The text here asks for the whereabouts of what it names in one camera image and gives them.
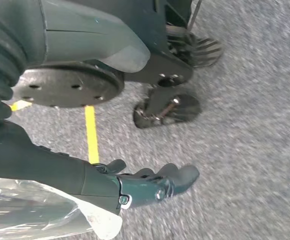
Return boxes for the yellow floor tape lines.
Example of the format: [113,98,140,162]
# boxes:
[10,100,100,165]

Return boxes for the clear plastic film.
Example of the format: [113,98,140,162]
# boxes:
[0,178,123,240]

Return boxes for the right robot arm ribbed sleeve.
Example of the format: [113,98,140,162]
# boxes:
[0,0,47,122]

